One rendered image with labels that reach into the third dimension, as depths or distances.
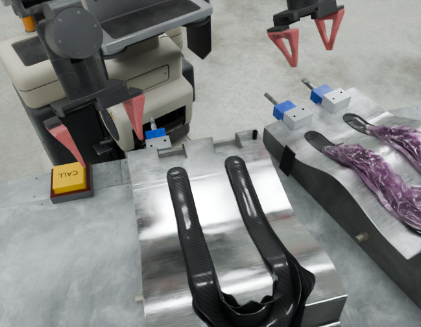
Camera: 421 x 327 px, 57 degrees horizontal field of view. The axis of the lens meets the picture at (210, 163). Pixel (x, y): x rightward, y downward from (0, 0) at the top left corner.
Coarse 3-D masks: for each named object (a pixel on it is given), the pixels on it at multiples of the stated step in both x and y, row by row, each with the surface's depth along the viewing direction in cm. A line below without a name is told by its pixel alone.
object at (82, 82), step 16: (64, 64) 51; (80, 64) 52; (96, 64) 54; (64, 80) 52; (80, 80) 52; (96, 80) 54; (112, 80) 58; (80, 96) 53; (96, 96) 53; (64, 112) 52
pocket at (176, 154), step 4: (176, 148) 76; (180, 148) 76; (184, 148) 75; (160, 152) 75; (164, 152) 75; (168, 152) 76; (172, 152) 76; (176, 152) 76; (180, 152) 76; (184, 152) 77; (160, 156) 76; (164, 156) 76; (168, 156) 76; (172, 156) 76; (176, 156) 76; (180, 156) 76; (184, 156) 76; (160, 160) 76; (164, 160) 76; (168, 160) 76; (172, 160) 76
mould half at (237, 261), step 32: (256, 128) 77; (128, 160) 72; (192, 160) 72; (224, 160) 72; (256, 160) 72; (160, 192) 67; (224, 192) 67; (256, 192) 67; (160, 224) 63; (224, 224) 63; (288, 224) 62; (160, 256) 58; (224, 256) 56; (256, 256) 55; (320, 256) 54; (160, 288) 52; (224, 288) 51; (256, 288) 51; (320, 288) 51; (160, 320) 48; (192, 320) 48; (320, 320) 53
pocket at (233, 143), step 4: (236, 136) 77; (212, 140) 76; (220, 140) 77; (224, 140) 77; (228, 140) 77; (232, 140) 77; (236, 140) 78; (216, 144) 77; (220, 144) 77; (224, 144) 78; (228, 144) 78; (232, 144) 78; (236, 144) 78; (240, 144) 75; (216, 148) 78; (220, 148) 78; (224, 148) 78; (228, 148) 77; (232, 148) 77; (236, 148) 77; (240, 148) 76; (216, 152) 77
